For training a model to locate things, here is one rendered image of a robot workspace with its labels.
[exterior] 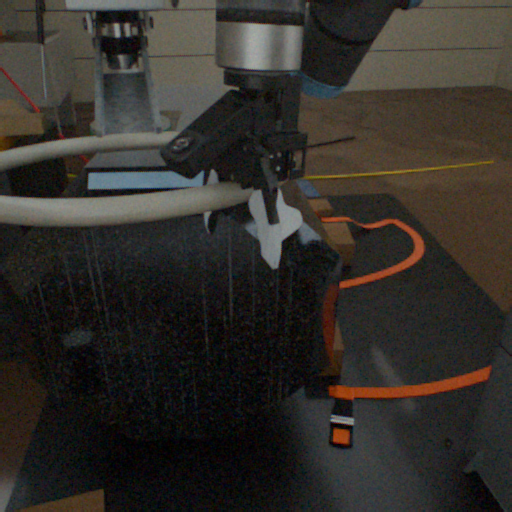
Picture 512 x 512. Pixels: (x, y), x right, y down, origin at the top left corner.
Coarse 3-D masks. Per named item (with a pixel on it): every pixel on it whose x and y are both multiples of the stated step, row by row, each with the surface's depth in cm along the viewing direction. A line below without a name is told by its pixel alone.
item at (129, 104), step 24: (96, 24) 128; (96, 48) 116; (144, 48) 118; (96, 72) 107; (144, 72) 118; (96, 96) 98; (120, 96) 108; (144, 96) 109; (96, 120) 91; (120, 120) 100; (144, 120) 101
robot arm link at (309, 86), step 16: (304, 16) 57; (304, 32) 57; (320, 32) 55; (304, 48) 58; (320, 48) 56; (336, 48) 56; (352, 48) 55; (368, 48) 57; (304, 64) 60; (320, 64) 58; (336, 64) 58; (352, 64) 59; (304, 80) 62; (320, 80) 61; (336, 80) 61; (320, 96) 64
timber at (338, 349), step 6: (336, 324) 177; (336, 330) 174; (336, 336) 171; (336, 342) 168; (336, 348) 165; (342, 348) 165; (336, 354) 166; (342, 354) 166; (336, 360) 167; (342, 360) 167; (330, 366) 168; (336, 366) 168; (324, 372) 170; (330, 372) 170; (336, 372) 170
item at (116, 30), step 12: (108, 24) 117; (120, 24) 117; (108, 36) 119; (120, 36) 118; (132, 36) 120; (108, 48) 119; (120, 48) 118; (132, 48) 120; (108, 60) 121; (120, 60) 120; (132, 60) 122
